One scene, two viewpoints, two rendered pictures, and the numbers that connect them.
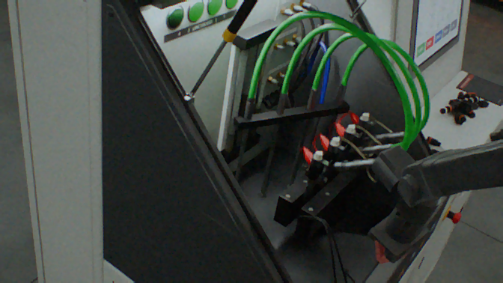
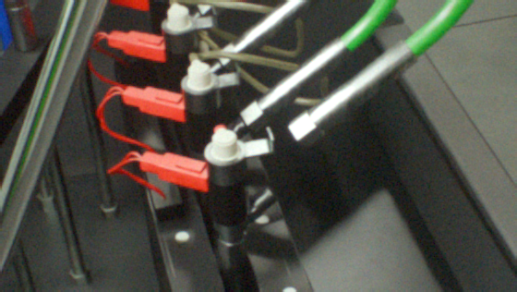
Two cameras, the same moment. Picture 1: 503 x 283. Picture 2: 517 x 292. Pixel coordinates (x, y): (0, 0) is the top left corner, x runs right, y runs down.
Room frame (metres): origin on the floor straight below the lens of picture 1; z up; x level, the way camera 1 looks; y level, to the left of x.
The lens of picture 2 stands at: (0.65, 0.17, 1.52)
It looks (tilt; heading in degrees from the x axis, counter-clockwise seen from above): 41 degrees down; 317
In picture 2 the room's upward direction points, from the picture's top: 3 degrees counter-clockwise
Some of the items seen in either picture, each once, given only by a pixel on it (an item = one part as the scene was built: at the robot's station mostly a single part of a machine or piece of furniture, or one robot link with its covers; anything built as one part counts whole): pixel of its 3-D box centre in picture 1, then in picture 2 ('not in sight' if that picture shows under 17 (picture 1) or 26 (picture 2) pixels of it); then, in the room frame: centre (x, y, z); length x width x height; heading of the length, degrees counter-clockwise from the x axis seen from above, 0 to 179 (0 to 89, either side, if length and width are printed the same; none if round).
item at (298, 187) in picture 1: (325, 195); (207, 225); (1.13, -0.21, 0.91); 0.34 x 0.10 x 0.15; 150
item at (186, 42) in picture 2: (343, 165); (202, 123); (1.16, -0.24, 0.99); 0.05 x 0.03 x 0.21; 60
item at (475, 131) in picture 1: (458, 119); not in sight; (1.56, -0.63, 0.97); 0.70 x 0.22 x 0.03; 150
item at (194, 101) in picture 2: (328, 179); (223, 183); (1.09, -0.20, 0.99); 0.05 x 0.03 x 0.21; 60
